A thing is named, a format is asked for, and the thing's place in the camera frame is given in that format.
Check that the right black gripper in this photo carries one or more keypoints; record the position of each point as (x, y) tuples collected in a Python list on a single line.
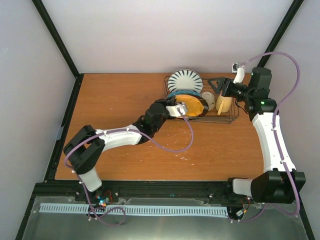
[(220, 82)]

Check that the white floral bowl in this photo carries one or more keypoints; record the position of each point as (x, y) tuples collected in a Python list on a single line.
[(210, 99)]

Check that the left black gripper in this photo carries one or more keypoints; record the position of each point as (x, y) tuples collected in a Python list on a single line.
[(167, 102)]

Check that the yellow mug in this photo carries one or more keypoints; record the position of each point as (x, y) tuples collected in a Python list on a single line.
[(223, 104)]

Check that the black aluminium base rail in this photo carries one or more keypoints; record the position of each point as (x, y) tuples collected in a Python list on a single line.
[(213, 192)]

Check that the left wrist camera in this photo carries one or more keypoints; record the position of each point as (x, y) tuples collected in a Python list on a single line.
[(178, 110)]

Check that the orange dotted plate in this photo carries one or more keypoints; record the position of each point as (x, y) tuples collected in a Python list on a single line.
[(192, 103)]

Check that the white blue striped plate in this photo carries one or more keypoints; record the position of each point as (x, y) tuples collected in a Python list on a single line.
[(185, 80)]

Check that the teal dotted plate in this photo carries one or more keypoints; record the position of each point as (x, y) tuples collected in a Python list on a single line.
[(183, 92)]

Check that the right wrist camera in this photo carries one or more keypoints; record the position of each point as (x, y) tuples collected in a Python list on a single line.
[(239, 71)]

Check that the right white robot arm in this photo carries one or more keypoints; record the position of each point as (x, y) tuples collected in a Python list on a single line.
[(280, 182)]

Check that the left black frame post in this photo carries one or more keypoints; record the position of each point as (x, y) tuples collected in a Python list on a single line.
[(41, 9)]

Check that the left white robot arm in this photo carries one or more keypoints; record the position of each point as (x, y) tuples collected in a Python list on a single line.
[(85, 148)]

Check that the light blue cable duct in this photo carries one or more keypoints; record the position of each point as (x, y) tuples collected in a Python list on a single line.
[(137, 210)]

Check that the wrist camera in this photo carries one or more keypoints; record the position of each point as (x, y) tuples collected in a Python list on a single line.
[(239, 71), (178, 110)]

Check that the black frame post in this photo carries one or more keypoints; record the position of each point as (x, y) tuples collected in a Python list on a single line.
[(284, 24), (41, 9)]

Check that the dark plate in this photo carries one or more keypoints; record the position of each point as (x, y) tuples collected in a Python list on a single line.
[(205, 106)]

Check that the black wire dish rack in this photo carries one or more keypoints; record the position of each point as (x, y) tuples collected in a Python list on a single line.
[(211, 116)]

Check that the right black frame post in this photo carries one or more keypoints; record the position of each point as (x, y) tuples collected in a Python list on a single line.
[(284, 24)]

